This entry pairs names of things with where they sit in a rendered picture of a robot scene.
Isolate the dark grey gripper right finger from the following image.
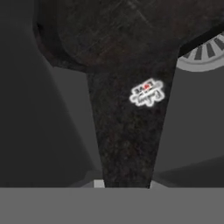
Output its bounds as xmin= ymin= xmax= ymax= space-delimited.
xmin=149 ymin=172 xmax=179 ymax=189

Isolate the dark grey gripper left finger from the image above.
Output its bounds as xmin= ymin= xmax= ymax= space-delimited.
xmin=69 ymin=170 xmax=106 ymax=189

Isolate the black cast iron pan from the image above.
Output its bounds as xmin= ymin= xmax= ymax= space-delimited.
xmin=32 ymin=0 xmax=224 ymax=189

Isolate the grey kitchen sink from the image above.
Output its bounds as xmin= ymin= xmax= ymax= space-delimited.
xmin=0 ymin=0 xmax=224 ymax=189

